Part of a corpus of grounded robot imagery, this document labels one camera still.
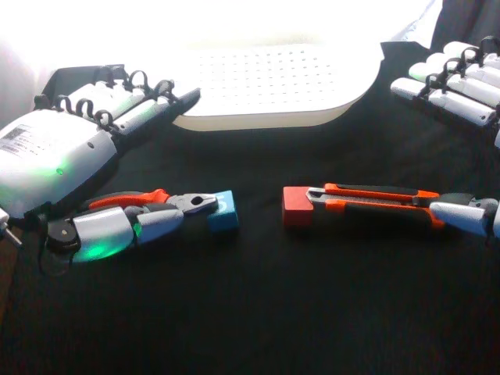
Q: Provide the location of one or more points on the orange black utility knife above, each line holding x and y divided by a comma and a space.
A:
371, 201

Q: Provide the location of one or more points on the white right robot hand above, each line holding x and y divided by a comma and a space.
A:
461, 93

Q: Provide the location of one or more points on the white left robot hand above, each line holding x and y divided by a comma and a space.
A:
39, 156

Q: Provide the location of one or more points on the white table sheet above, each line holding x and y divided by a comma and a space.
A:
414, 23

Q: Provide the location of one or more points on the white perforated tray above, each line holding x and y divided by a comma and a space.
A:
265, 93

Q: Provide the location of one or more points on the red cube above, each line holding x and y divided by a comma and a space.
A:
297, 207

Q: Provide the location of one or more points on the black table cloth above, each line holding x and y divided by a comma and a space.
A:
250, 304

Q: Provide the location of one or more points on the blue number cube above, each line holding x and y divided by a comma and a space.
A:
224, 218

